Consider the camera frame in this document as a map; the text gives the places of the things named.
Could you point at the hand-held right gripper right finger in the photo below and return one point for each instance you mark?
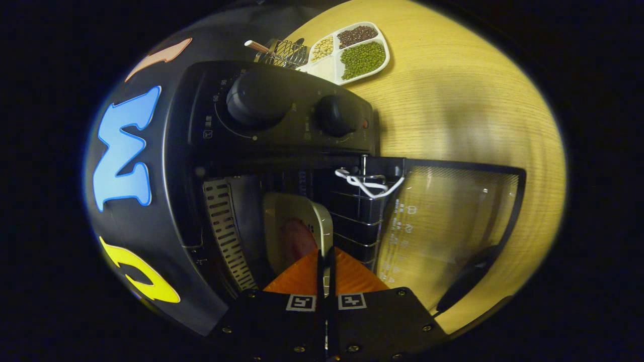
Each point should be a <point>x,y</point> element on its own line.
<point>382,322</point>

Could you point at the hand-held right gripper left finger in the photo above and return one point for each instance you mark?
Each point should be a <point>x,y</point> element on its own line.
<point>271,322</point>

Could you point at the reddish sweet potato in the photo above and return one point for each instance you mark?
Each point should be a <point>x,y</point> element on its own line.
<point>298,244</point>

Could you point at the white plate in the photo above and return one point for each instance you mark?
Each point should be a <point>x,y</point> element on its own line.
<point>289,206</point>

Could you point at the black electric oven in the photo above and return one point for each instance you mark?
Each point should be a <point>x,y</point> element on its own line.
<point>261,100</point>

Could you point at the white divided dish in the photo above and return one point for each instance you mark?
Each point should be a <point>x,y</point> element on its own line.
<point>329,68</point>

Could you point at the green mung beans pile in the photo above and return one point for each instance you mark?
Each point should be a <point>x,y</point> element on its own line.
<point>363,59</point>

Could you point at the yellow soybeans pile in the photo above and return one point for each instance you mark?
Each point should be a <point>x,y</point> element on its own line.
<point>322,49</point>

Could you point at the dark red beans pile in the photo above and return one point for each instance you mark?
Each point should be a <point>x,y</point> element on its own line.
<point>357,36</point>

